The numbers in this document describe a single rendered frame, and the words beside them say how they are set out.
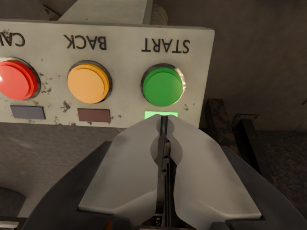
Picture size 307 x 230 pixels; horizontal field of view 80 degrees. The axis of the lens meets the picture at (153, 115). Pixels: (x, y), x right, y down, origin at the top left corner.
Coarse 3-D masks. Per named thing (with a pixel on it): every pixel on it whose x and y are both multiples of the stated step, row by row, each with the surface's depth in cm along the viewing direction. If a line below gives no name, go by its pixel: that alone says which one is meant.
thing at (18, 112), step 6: (12, 108) 21; (18, 108) 21; (24, 108) 20; (30, 108) 20; (36, 108) 20; (42, 108) 21; (18, 114) 21; (24, 114) 21; (30, 114) 21; (36, 114) 21; (42, 114) 21
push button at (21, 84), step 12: (12, 60) 18; (0, 72) 18; (12, 72) 18; (24, 72) 18; (0, 84) 18; (12, 84) 18; (24, 84) 18; (36, 84) 19; (12, 96) 19; (24, 96) 19
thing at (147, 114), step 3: (147, 111) 20; (150, 111) 20; (147, 114) 20; (150, 114) 20; (153, 114) 20; (162, 114) 20; (165, 114) 20; (168, 114) 20; (171, 114) 20; (174, 114) 20; (147, 117) 21
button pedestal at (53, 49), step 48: (96, 0) 26; (144, 0) 26; (0, 48) 18; (48, 48) 18; (96, 48) 18; (144, 48) 17; (192, 48) 17; (0, 96) 20; (48, 96) 20; (144, 96) 19; (192, 96) 19
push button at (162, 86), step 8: (152, 72) 18; (160, 72) 17; (168, 72) 18; (176, 72) 18; (144, 80) 18; (152, 80) 18; (160, 80) 18; (168, 80) 18; (176, 80) 18; (144, 88) 18; (152, 88) 18; (160, 88) 18; (168, 88) 18; (176, 88) 18; (152, 96) 18; (160, 96) 18; (168, 96) 18; (176, 96) 18; (160, 104) 19; (168, 104) 19
